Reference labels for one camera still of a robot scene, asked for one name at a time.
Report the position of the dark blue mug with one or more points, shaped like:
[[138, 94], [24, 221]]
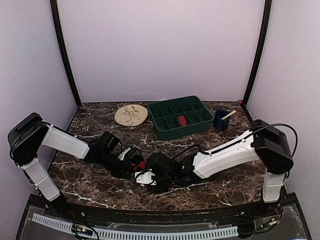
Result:
[[219, 123]]

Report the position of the green compartment tray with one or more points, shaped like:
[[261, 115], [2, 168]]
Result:
[[164, 117]]

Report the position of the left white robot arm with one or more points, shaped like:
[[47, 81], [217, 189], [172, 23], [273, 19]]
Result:
[[30, 134]]

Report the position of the black front rail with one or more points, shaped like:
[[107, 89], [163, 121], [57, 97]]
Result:
[[238, 214]]

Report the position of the maroon purple striped sock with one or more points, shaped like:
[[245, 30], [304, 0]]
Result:
[[182, 120]]

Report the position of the wooden stick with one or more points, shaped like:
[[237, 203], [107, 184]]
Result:
[[228, 115]]

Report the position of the white slotted cable duct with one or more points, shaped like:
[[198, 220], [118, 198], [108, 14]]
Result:
[[135, 232]]

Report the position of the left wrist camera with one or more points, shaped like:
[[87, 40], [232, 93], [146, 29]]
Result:
[[123, 154]]

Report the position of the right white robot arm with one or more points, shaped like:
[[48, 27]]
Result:
[[262, 142]]

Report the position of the left black frame post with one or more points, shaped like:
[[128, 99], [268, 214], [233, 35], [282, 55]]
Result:
[[63, 52]]

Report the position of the black frame post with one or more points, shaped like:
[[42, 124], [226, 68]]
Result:
[[63, 52], [259, 51]]

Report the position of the beige floral plate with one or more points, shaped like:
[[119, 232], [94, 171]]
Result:
[[131, 115]]

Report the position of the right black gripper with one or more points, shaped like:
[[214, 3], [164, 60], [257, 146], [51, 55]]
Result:
[[159, 189]]

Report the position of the small circuit board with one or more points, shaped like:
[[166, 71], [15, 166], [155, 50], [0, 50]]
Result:
[[81, 230]]

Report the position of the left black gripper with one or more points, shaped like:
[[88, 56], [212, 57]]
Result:
[[122, 171]]

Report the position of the right black frame post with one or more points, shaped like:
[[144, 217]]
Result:
[[259, 51]]

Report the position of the black orange argyle sock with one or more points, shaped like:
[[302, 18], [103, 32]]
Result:
[[138, 163]]

